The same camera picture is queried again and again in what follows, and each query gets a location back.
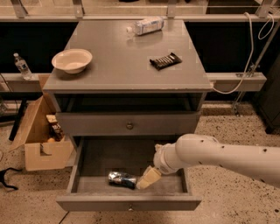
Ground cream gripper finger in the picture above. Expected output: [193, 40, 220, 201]
[136, 166, 161, 190]

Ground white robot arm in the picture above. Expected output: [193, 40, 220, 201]
[136, 134, 280, 189]

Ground closed grey middle drawer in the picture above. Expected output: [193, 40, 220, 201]
[56, 112, 200, 136]

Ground open grey bottom drawer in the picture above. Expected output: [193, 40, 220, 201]
[57, 136, 201, 211]

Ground grey drawer cabinet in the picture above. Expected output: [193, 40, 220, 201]
[44, 20, 211, 144]

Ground snack items in box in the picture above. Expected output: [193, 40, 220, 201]
[46, 115, 64, 142]

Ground black snack bar wrapper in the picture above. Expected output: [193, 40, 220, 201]
[150, 52, 182, 71]

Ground open cardboard box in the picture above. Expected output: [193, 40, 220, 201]
[8, 73, 74, 172]

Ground dark cabinet at right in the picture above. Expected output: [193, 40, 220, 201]
[255, 55, 280, 134]

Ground white bowl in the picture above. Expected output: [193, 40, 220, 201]
[52, 49, 93, 74]

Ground lying clear plastic bottle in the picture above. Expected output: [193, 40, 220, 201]
[126, 17, 165, 36]

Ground small upright water bottle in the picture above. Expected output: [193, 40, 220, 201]
[13, 52, 32, 81]

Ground black strap on floor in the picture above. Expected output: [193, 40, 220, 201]
[0, 167, 23, 192]

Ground white cable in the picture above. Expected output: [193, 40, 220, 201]
[212, 12, 276, 95]

